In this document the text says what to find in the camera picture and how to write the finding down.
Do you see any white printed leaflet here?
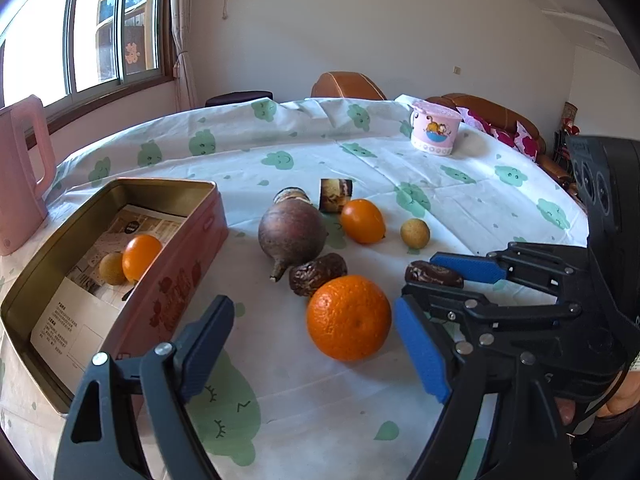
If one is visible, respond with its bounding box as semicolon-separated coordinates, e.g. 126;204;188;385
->
30;275;135;377

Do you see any pink electric kettle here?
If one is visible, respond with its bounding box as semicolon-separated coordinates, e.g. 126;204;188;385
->
0;94;57;257

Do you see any tan longan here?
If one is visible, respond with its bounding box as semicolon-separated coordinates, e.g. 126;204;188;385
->
98;251;126;286
400;218;431;249

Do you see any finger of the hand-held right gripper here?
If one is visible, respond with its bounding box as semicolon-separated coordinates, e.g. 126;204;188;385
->
401;281;584;354
430;241;592;307

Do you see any white curtain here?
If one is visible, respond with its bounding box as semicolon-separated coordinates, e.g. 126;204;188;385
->
169;0;199;111

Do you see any purple round turnip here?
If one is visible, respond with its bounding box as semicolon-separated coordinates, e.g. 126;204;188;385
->
257;199;329;282

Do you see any brown leather sofa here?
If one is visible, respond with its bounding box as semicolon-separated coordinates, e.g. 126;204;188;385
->
425;92;572;183

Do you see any wooden framed window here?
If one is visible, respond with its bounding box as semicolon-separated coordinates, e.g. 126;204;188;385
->
0;0;174;132

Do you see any white green cloud tablecloth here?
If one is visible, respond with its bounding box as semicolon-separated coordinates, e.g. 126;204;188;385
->
0;96;591;480

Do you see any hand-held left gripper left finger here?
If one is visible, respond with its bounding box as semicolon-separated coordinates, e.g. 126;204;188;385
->
54;295;236;480

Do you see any brown leather armchair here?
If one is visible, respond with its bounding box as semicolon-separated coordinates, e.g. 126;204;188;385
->
311;71;387;101

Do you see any pink cartoon mug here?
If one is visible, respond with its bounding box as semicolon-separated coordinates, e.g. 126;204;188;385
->
409;100;464;157

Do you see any pink metal tin box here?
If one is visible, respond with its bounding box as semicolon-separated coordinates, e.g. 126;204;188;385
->
0;177;230;415

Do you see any floral pink cushion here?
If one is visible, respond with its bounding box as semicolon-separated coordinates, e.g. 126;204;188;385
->
457;106;542;162

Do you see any newspaper sheet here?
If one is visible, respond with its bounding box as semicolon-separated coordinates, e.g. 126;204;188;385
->
67;204;188;306

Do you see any small orange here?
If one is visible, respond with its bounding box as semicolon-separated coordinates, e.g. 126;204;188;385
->
122;234;163;284
341;199;387;245

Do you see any dark wrinkled passion fruit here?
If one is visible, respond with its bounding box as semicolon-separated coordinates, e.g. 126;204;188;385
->
289;252;348;297

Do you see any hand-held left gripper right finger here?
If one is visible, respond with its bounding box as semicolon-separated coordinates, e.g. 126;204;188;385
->
394;294;574;480

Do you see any dark round stool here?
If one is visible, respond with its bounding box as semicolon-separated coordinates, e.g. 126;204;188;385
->
206;91;274;108

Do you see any person's right hand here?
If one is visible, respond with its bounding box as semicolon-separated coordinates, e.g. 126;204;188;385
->
556;359;640;424

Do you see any dark brown date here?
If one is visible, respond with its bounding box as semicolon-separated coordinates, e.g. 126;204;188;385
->
405;260;464;289

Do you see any large orange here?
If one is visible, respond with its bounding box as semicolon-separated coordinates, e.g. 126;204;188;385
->
306;275;392;362

